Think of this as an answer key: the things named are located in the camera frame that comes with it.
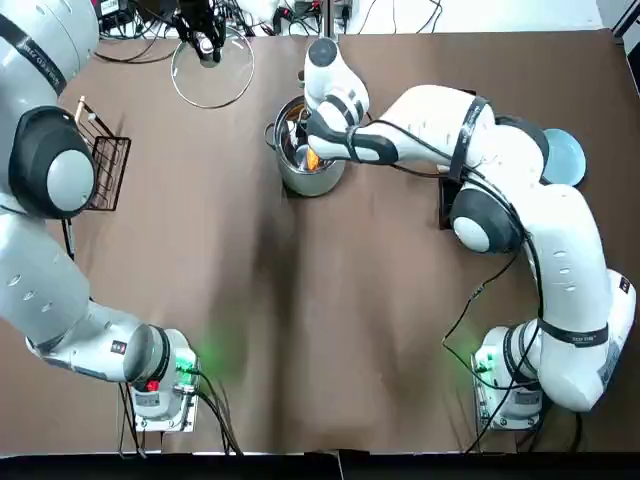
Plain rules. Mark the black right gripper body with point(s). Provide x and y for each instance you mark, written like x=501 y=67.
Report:
x=303 y=127

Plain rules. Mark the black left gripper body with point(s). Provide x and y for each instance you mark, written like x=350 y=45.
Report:
x=200 y=15

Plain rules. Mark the orange corn cob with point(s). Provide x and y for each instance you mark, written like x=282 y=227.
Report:
x=313 y=159

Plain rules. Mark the round glass pot lid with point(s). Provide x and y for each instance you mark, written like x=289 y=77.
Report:
x=210 y=85

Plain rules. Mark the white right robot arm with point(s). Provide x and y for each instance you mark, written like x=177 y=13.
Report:
x=565 y=260

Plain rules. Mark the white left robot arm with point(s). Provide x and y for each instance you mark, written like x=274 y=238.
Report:
x=40 y=280

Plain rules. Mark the grey-green steel pot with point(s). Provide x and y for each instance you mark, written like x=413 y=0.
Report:
x=310 y=182

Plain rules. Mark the light blue plate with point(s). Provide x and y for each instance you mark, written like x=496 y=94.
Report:
x=567 y=157

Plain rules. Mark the aluminium frame post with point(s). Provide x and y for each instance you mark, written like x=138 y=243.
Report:
x=330 y=20

